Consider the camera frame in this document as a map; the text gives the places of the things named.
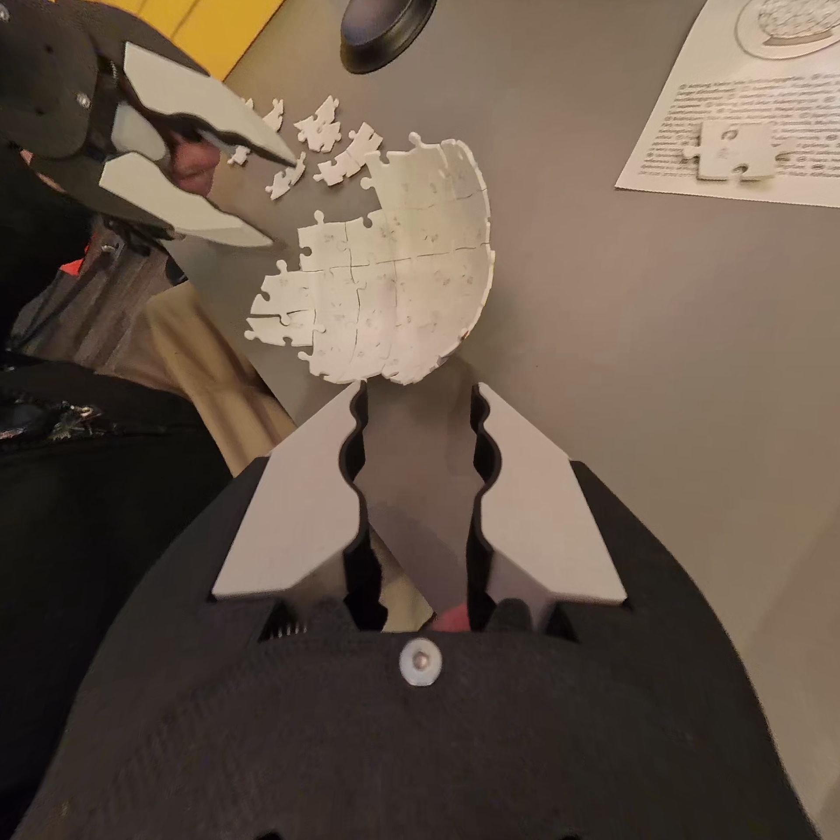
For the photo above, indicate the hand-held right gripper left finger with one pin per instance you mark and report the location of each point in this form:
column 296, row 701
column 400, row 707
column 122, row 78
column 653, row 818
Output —
column 295, row 525

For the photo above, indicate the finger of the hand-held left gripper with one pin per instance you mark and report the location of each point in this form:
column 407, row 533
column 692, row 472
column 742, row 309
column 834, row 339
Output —
column 170, row 203
column 197, row 92

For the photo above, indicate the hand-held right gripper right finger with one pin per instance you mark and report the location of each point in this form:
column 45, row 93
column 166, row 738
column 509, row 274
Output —
column 551, row 525

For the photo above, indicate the partly built puzzle ball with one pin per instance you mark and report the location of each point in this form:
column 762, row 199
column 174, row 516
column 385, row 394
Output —
column 407, row 282

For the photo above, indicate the yellow plastic crate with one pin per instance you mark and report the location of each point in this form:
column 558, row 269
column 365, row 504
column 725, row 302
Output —
column 216, row 26

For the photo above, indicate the person's beige trousers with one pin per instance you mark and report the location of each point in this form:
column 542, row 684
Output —
column 210, row 367

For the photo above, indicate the white instruction leaflet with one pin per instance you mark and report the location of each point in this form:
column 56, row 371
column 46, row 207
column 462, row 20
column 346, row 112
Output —
column 722, row 79

